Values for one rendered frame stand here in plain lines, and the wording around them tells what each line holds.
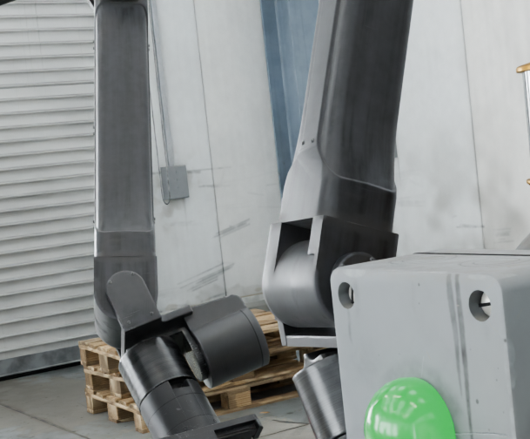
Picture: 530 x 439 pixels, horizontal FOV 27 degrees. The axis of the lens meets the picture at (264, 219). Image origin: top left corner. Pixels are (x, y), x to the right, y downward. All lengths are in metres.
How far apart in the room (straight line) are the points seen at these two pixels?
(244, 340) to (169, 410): 0.10
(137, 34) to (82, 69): 7.28
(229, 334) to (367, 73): 0.35
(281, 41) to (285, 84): 0.37
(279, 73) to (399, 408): 8.99
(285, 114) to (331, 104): 8.57
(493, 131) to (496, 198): 0.47
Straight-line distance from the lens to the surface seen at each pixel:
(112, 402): 6.27
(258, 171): 9.15
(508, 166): 7.67
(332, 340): 0.68
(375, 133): 0.70
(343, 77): 0.70
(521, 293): 0.29
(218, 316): 0.99
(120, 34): 1.15
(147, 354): 0.97
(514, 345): 0.29
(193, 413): 0.93
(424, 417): 0.30
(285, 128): 9.26
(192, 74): 8.91
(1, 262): 8.13
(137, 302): 0.97
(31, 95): 8.26
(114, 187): 1.04
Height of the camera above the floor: 1.36
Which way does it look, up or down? 3 degrees down
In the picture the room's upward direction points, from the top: 6 degrees counter-clockwise
